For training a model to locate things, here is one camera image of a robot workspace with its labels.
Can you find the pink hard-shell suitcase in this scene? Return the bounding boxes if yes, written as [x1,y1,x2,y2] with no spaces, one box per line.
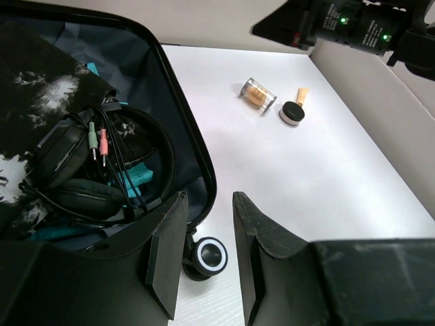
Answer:
[0,0,229,283]

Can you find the black white patterned garment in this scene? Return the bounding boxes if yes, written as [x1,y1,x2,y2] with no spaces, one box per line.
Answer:
[0,21,157,235]

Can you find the clear jar with sponge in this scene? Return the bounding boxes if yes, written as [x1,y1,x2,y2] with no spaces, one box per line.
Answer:
[239,77,277,115]

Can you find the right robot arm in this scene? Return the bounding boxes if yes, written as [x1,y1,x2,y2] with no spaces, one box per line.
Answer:
[251,0,434,80]

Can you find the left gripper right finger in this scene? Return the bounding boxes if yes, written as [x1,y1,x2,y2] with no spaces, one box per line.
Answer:
[232,192,313,325]

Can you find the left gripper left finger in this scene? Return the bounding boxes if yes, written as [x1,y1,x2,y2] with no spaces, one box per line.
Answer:
[101,192,188,320]

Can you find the beige concealer tube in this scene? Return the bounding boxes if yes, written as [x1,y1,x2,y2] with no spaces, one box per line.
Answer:
[296,88,309,107]

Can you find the black wired headphones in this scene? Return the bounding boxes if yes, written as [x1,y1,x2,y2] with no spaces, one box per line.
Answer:
[18,105,176,227]

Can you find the black lid powder jar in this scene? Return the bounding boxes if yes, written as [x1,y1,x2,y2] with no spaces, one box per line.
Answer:
[279,101,305,126]

